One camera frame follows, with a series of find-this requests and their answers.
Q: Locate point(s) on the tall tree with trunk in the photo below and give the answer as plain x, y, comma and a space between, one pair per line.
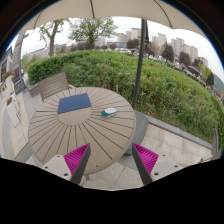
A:
48, 32

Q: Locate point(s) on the white and teal computer mouse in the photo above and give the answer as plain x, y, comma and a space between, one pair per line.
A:
109, 112

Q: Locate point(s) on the beige patio umbrella canopy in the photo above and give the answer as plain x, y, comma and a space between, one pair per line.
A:
153, 10

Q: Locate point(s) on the white planter box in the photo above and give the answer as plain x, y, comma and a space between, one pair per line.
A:
13, 112

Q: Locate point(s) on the grey umbrella base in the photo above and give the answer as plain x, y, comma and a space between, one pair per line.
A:
141, 128

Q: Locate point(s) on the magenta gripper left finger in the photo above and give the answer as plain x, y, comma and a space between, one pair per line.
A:
71, 166

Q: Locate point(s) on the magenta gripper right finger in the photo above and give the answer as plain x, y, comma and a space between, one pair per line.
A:
152, 166

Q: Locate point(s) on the round slatted outdoor table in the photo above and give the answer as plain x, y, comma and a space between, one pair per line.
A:
51, 133

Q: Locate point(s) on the green trimmed hedge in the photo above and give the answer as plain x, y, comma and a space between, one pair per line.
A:
165, 93

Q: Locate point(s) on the beige slatted outdoor chair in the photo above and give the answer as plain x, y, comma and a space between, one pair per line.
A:
53, 84

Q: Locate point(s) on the dark umbrella pole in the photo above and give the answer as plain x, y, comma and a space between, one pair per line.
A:
143, 43

